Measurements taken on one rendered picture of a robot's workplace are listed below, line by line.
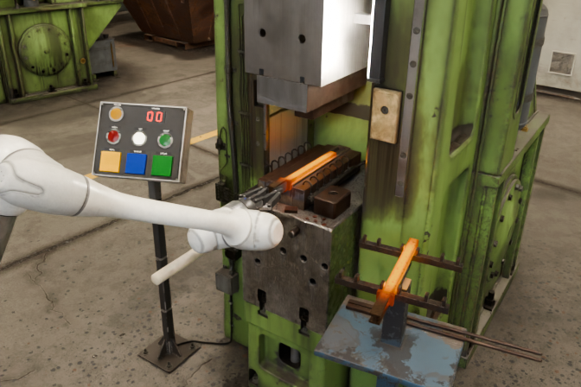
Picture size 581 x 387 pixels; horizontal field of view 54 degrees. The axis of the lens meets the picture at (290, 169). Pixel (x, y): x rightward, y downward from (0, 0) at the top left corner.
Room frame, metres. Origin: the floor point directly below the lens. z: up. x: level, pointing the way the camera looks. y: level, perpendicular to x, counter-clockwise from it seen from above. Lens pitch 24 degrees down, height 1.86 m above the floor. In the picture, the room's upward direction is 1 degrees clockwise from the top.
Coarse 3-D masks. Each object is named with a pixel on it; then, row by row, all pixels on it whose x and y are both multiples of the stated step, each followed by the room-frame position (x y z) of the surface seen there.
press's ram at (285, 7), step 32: (256, 0) 1.84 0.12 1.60; (288, 0) 1.77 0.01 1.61; (320, 0) 1.71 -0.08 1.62; (352, 0) 1.85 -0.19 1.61; (256, 32) 1.84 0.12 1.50; (288, 32) 1.77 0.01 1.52; (320, 32) 1.71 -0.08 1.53; (352, 32) 1.86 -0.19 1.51; (256, 64) 1.84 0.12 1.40; (288, 64) 1.77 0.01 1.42; (320, 64) 1.70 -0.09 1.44; (352, 64) 1.87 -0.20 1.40
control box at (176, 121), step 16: (128, 112) 2.00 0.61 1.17; (144, 112) 1.99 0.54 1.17; (176, 112) 1.98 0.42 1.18; (192, 112) 2.03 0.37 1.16; (112, 128) 1.98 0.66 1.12; (128, 128) 1.97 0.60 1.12; (144, 128) 1.96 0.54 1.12; (160, 128) 1.95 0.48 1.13; (176, 128) 1.95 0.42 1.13; (96, 144) 1.95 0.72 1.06; (112, 144) 1.94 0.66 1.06; (128, 144) 1.94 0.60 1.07; (144, 144) 1.93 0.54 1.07; (160, 144) 1.92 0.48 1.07; (176, 144) 1.92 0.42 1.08; (96, 160) 1.92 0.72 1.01; (176, 160) 1.89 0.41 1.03; (112, 176) 1.89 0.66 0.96; (128, 176) 1.88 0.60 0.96; (144, 176) 1.87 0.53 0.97; (160, 176) 1.86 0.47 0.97; (176, 176) 1.86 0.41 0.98
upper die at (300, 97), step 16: (272, 80) 1.80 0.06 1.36; (288, 80) 1.77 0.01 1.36; (336, 80) 1.89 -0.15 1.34; (352, 80) 1.98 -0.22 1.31; (272, 96) 1.80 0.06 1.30; (288, 96) 1.77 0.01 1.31; (304, 96) 1.73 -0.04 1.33; (320, 96) 1.80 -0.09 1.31; (336, 96) 1.89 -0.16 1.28; (304, 112) 1.73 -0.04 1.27
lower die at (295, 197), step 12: (300, 156) 2.05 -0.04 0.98; (312, 156) 2.03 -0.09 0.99; (336, 156) 2.01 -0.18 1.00; (348, 156) 2.03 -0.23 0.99; (360, 156) 2.07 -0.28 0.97; (276, 168) 1.93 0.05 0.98; (288, 168) 1.91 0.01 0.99; (264, 180) 1.83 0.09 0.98; (276, 180) 1.81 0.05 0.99; (300, 180) 1.80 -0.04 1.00; (312, 180) 1.81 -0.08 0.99; (288, 192) 1.77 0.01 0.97; (300, 192) 1.74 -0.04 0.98; (312, 192) 1.77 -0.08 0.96; (288, 204) 1.77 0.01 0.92; (300, 204) 1.74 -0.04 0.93
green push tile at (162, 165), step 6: (156, 156) 1.90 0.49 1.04; (162, 156) 1.89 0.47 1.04; (168, 156) 1.89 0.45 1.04; (156, 162) 1.88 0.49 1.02; (162, 162) 1.88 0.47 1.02; (168, 162) 1.88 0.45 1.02; (156, 168) 1.87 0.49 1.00; (162, 168) 1.87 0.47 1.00; (168, 168) 1.87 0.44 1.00; (156, 174) 1.86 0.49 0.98; (162, 174) 1.86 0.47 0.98; (168, 174) 1.86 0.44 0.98
